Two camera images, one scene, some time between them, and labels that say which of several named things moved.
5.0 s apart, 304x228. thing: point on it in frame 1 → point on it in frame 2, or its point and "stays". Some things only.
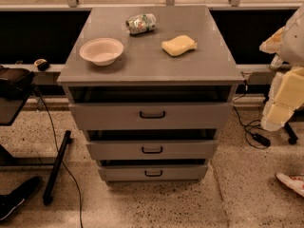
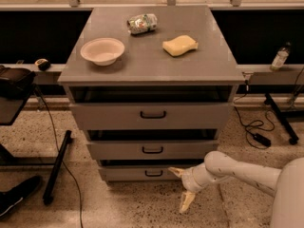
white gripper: x=294 y=40 → x=189 y=180
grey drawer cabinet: x=151 y=85 stays
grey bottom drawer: x=154 y=173 stays
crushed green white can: x=141 y=24 stays
